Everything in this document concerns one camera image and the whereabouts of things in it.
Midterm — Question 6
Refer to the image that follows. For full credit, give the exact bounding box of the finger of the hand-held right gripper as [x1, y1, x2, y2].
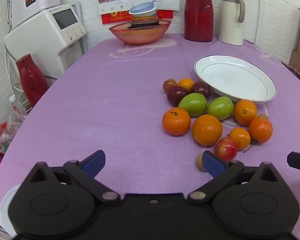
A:
[287, 151, 300, 180]

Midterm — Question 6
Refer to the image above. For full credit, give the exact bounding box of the leopard print cloth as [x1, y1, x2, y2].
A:
[280, 60, 300, 92]

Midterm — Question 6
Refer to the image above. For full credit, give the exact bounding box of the white thermos jug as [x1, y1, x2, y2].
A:
[217, 0, 246, 46]

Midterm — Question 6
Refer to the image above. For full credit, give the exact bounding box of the dark flat box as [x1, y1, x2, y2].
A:
[129, 20, 160, 29]

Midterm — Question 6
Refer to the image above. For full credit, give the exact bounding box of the purple tablecloth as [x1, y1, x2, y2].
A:
[0, 34, 300, 230]

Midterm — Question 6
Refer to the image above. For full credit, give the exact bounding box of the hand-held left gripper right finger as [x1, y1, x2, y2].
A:
[187, 151, 278, 204]

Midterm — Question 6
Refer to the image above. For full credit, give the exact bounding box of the red glass bowl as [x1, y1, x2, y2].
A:
[108, 19, 172, 46]

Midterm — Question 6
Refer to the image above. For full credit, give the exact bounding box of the dark purple plum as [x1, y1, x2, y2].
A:
[167, 86, 189, 107]
[190, 81, 211, 99]

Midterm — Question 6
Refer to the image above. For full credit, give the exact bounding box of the small yellowish orange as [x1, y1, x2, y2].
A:
[177, 78, 196, 92]

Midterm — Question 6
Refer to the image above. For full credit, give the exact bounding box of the metal hose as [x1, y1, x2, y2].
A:
[5, 0, 15, 27]

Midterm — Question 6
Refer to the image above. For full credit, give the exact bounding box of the orange with leafy stalk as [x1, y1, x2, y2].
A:
[243, 117, 273, 153]

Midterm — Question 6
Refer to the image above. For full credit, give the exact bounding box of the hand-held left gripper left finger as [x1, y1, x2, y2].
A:
[27, 150, 122, 204]

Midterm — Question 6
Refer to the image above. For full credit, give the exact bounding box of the patterned flat box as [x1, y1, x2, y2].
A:
[132, 16, 158, 22]

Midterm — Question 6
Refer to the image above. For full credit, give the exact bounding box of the clear plastic bottle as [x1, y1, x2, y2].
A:
[9, 95, 28, 117]

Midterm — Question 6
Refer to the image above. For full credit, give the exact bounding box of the orange with green stem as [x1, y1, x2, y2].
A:
[162, 108, 192, 136]

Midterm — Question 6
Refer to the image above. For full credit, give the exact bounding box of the white water dispenser with screen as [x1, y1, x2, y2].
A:
[4, 1, 88, 80]

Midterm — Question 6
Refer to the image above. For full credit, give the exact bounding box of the green jujube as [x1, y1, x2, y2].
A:
[178, 93, 208, 117]
[207, 96, 235, 120]

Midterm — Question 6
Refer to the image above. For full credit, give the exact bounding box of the red apple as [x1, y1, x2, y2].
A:
[214, 137, 238, 161]

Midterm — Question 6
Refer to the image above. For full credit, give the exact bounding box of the small red jug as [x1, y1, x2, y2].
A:
[15, 54, 50, 108]

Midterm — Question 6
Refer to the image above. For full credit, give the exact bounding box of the red yellow plum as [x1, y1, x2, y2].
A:
[162, 79, 178, 93]

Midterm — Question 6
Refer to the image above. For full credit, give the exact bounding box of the white bowl with blue lid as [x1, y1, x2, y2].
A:
[129, 2, 157, 17]

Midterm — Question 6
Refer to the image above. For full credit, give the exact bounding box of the white wall pipe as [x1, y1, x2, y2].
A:
[254, 0, 263, 44]

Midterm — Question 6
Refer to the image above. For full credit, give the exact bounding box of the white round container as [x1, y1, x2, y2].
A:
[0, 182, 23, 238]

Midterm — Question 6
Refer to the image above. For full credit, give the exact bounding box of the white plate with blue rim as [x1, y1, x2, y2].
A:
[194, 55, 277, 105]

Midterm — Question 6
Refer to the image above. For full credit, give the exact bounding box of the red paper notice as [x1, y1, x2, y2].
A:
[101, 9, 174, 25]

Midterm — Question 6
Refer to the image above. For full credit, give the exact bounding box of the large orange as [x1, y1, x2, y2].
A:
[192, 114, 223, 146]

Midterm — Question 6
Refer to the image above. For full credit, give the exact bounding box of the clear plastic bag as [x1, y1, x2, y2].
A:
[0, 114, 25, 154]

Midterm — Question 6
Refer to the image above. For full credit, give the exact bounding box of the red thermos jug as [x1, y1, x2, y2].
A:
[184, 0, 214, 42]

